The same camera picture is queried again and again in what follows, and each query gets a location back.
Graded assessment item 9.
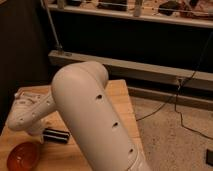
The black striped eraser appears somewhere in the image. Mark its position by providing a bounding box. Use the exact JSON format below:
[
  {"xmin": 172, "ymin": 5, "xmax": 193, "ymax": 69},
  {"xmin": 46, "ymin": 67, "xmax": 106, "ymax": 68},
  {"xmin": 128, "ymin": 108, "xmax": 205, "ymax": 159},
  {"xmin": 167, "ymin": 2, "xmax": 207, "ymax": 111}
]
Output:
[{"xmin": 43, "ymin": 128, "xmax": 70, "ymax": 144}]

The black cable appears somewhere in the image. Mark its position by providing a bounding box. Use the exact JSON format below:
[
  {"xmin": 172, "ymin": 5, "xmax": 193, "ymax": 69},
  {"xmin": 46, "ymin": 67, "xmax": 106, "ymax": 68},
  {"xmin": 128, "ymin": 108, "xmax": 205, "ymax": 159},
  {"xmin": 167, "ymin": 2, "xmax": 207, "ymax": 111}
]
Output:
[{"xmin": 135, "ymin": 29, "xmax": 213, "ymax": 141}]

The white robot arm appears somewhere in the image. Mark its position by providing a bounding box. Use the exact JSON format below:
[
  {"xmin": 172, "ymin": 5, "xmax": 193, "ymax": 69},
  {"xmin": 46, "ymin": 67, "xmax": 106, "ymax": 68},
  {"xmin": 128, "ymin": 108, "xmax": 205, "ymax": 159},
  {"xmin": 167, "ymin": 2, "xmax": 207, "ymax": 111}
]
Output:
[{"xmin": 8, "ymin": 61, "xmax": 151, "ymax": 171}]

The wooden beam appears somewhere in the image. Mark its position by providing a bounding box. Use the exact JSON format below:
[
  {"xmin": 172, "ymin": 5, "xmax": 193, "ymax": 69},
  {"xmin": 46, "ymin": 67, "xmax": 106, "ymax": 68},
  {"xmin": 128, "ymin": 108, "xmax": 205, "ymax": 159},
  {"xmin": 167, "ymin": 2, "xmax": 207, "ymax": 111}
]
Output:
[{"xmin": 48, "ymin": 50, "xmax": 213, "ymax": 91}]

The metal pole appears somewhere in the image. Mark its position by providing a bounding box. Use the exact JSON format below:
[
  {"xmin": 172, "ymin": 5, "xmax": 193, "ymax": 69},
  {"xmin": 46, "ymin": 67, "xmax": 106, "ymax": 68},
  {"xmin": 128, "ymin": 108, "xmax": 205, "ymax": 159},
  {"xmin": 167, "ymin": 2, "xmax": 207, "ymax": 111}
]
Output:
[{"xmin": 41, "ymin": 0, "xmax": 63, "ymax": 52}]

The wooden shelf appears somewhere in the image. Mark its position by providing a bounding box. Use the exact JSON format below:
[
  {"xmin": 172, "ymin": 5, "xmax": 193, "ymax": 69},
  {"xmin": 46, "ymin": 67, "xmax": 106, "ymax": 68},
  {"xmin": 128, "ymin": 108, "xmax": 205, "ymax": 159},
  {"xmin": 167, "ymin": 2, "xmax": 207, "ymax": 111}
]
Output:
[{"xmin": 44, "ymin": 0, "xmax": 213, "ymax": 29}]

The orange bowl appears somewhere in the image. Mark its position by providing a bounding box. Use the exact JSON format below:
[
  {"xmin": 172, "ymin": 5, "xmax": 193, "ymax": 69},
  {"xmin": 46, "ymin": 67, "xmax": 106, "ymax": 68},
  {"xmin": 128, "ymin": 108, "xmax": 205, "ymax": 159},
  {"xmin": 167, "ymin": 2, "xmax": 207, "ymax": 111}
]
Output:
[{"xmin": 7, "ymin": 141, "xmax": 40, "ymax": 171}]

